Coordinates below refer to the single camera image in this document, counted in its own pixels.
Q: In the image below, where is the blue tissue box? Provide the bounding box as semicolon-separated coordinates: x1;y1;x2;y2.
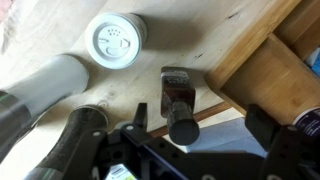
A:
184;116;269;159

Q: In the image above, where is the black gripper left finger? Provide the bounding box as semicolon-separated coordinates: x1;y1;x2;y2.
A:
62;103;149;180

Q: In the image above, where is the brown glass bottle black cap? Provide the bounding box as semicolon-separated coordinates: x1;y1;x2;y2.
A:
160;65;201;146

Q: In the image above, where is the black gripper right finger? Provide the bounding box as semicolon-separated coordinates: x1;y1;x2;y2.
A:
245;104;320;180

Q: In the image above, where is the wooden organizer tray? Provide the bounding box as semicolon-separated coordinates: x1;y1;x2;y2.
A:
204;0;320;126

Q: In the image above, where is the white shaker jar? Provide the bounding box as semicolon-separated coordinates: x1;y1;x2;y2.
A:
84;12;148;70

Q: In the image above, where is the dark textured grinder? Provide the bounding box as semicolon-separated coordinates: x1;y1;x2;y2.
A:
24;104;109;180

